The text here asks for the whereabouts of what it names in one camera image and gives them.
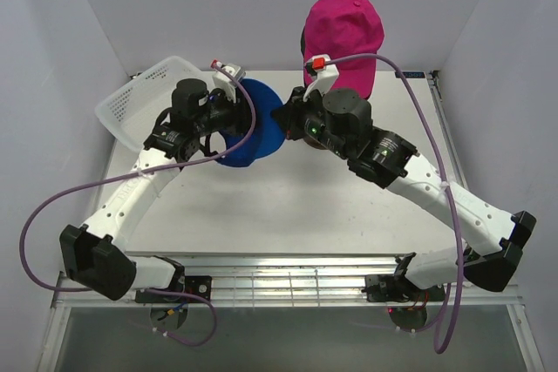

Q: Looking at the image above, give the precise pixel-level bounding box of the brown mannequin stand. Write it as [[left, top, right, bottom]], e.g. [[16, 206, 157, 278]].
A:
[[303, 137, 325, 151]]

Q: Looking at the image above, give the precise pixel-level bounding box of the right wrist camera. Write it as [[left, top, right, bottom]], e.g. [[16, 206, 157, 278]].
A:
[[303, 54, 339, 102]]

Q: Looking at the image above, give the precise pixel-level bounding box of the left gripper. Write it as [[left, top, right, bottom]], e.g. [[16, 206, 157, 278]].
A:
[[193, 85, 265, 138]]

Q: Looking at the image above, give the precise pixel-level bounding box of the blue cap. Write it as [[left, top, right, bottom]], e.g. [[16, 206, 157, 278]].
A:
[[216, 78, 285, 168]]

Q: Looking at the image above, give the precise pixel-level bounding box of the aluminium rail frame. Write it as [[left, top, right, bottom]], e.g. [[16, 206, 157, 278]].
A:
[[37, 70, 546, 372]]

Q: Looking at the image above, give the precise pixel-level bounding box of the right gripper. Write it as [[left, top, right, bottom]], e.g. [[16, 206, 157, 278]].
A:
[[268, 85, 350, 161]]

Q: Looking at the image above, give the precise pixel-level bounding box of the blue logo sticker right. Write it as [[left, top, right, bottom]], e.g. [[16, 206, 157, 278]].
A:
[[403, 71, 425, 79]]

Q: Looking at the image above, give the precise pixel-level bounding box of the purple cable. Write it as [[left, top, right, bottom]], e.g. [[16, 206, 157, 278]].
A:
[[324, 53, 463, 354], [19, 64, 257, 346]]

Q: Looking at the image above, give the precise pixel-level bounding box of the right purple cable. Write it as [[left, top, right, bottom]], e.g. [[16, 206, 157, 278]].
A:
[[324, 53, 463, 354]]

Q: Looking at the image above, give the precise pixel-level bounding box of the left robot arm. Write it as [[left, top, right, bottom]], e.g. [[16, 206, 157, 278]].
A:
[[59, 78, 255, 302]]

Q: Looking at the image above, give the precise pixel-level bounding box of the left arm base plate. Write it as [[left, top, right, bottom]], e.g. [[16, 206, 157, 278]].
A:
[[134, 275, 213, 305]]

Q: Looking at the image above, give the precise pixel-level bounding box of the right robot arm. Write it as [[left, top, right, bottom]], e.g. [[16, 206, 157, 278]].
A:
[[271, 88, 536, 302]]

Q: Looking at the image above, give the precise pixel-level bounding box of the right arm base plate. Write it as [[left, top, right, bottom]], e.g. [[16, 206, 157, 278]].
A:
[[362, 274, 446, 303]]

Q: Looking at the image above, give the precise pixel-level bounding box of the white plastic basket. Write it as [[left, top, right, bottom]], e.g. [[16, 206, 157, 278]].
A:
[[95, 56, 214, 153]]

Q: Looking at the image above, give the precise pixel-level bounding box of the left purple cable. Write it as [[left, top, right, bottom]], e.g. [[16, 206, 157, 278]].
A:
[[19, 64, 257, 346]]

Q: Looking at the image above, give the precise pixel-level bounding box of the pink cap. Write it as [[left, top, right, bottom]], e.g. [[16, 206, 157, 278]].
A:
[[303, 0, 384, 99]]

